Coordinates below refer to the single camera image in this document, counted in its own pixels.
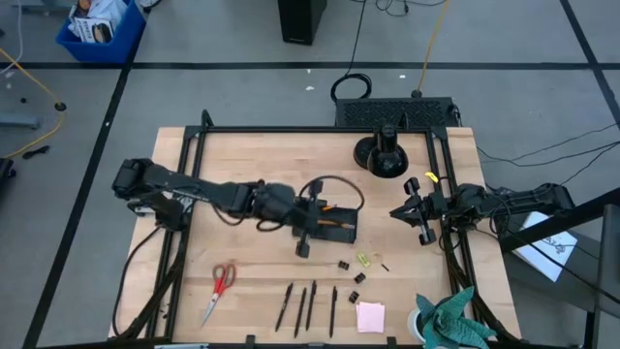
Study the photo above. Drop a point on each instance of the black computer tower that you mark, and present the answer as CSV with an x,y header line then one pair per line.
x,y
300,22

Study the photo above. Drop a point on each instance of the black binder clip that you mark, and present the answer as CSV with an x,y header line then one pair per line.
x,y
343,265
359,277
353,296

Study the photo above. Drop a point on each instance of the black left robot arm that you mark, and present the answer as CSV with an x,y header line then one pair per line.
x,y
194,186

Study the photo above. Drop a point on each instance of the black overhead support beam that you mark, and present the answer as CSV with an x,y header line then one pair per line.
x,y
557,224

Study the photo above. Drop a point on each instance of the pink sticky note pad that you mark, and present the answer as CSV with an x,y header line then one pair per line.
x,y
370,317

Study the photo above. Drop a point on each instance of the grey metal foot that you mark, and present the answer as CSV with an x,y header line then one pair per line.
x,y
19,121

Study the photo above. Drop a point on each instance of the black vented box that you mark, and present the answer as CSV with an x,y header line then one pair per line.
x,y
394,112

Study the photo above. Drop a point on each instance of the blue plastic bin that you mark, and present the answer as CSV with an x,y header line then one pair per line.
x,y
111,51

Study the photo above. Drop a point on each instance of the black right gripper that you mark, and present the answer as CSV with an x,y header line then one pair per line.
x,y
431,206

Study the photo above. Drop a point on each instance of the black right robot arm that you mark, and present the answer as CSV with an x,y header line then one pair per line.
x,y
523,199

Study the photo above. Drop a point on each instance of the white printed package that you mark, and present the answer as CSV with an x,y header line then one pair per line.
x,y
92,30

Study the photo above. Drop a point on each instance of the white cup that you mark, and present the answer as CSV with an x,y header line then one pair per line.
x,y
413,327

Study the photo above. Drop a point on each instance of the black metal rig frame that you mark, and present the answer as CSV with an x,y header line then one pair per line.
x,y
315,130

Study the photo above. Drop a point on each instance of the teal cloth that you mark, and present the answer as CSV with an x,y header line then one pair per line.
x,y
455,325

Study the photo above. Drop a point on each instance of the black mesh desk organizer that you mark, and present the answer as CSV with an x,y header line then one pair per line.
x,y
346,235

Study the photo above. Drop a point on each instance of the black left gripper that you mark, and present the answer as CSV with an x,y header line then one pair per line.
x,y
276,203

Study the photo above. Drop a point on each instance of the white printed paper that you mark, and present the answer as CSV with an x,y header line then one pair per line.
x,y
547,252

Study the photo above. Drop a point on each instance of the small yellow sticky pad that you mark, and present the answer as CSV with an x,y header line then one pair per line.
x,y
363,260

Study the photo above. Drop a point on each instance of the black floor disc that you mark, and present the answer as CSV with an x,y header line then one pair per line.
x,y
60,106

